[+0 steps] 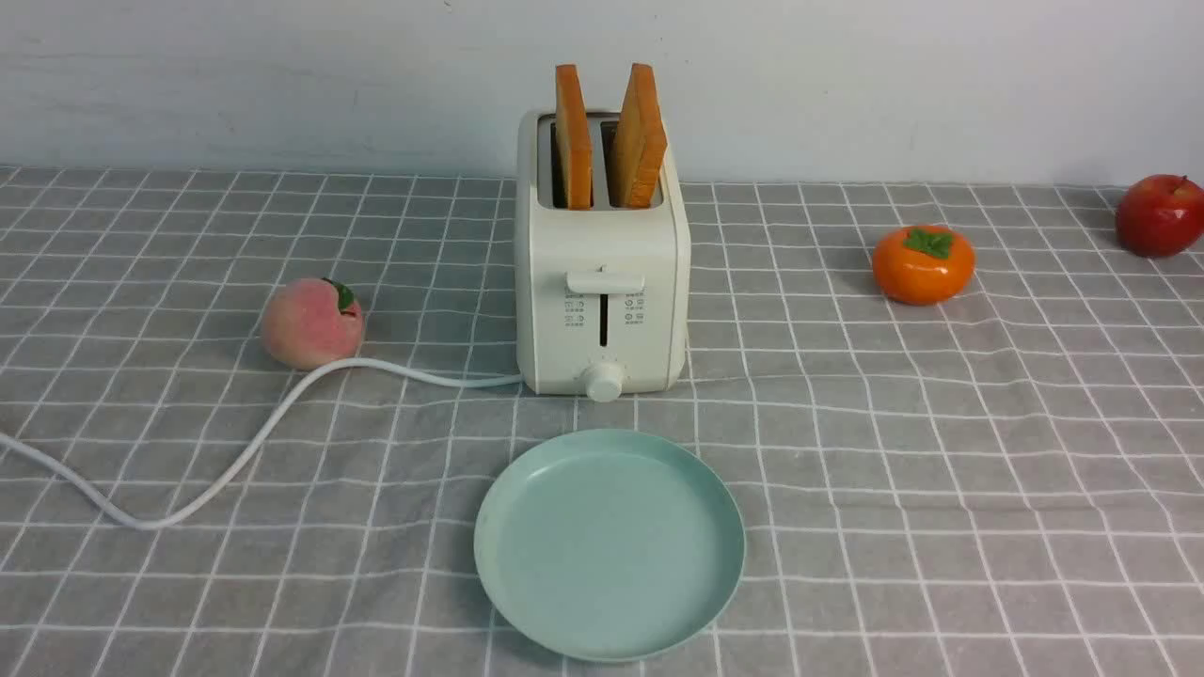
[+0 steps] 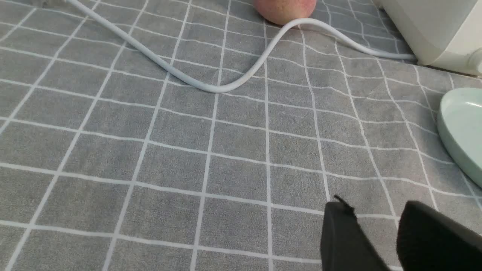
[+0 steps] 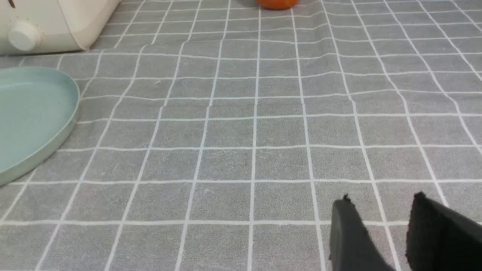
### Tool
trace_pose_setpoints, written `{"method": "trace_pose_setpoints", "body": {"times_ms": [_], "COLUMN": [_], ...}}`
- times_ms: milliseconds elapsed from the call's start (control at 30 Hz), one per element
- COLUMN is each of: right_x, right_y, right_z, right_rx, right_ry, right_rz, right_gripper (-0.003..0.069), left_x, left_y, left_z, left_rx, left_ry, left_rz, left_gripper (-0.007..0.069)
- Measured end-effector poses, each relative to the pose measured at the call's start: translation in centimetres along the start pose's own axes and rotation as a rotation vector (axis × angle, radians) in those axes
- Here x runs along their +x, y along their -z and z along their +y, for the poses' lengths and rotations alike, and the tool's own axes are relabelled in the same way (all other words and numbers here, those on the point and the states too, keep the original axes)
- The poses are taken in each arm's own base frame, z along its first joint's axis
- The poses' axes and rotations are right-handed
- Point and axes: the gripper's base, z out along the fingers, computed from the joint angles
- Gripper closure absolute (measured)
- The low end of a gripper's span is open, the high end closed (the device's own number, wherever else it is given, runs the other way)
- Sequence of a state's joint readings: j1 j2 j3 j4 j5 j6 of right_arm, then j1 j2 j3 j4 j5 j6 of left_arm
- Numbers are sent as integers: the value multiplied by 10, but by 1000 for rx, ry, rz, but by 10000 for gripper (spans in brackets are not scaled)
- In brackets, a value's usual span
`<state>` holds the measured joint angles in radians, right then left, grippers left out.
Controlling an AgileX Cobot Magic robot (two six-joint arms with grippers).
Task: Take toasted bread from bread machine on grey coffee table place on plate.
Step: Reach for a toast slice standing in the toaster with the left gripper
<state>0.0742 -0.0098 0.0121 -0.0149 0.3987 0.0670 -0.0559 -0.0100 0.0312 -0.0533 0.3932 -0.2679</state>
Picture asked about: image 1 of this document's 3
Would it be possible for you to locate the toast slice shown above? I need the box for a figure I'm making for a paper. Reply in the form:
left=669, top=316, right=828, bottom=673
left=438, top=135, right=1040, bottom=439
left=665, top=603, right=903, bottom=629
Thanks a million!
left=608, top=63, right=668, bottom=208
left=555, top=64, right=594, bottom=211

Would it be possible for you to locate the white two-slot toaster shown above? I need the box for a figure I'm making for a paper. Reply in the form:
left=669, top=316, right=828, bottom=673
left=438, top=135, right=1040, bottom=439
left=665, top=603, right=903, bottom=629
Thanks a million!
left=513, top=110, right=691, bottom=402

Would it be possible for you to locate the light green round plate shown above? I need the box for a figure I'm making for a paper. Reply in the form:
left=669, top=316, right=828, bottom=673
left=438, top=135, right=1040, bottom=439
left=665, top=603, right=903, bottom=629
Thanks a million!
left=473, top=429, right=746, bottom=663

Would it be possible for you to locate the pink peach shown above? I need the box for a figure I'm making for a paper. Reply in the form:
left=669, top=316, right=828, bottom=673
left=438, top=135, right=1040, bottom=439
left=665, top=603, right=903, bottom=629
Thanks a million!
left=261, top=277, right=366, bottom=371

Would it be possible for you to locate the orange persimmon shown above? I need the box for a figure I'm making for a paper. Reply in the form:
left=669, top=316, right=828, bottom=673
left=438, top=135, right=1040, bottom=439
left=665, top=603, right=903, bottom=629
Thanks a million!
left=870, top=224, right=976, bottom=306

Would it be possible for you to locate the grey checked tablecloth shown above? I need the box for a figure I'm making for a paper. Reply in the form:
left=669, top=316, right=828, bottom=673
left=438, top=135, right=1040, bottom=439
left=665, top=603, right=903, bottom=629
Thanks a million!
left=1, top=166, right=1203, bottom=676

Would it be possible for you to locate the red apple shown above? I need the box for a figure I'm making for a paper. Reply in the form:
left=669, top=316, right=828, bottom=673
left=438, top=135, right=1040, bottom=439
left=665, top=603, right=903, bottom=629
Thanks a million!
left=1117, top=173, right=1203, bottom=258

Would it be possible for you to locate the white toaster power cord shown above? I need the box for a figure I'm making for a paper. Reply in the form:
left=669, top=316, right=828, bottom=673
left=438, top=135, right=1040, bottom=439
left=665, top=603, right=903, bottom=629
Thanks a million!
left=0, top=357, right=524, bottom=530

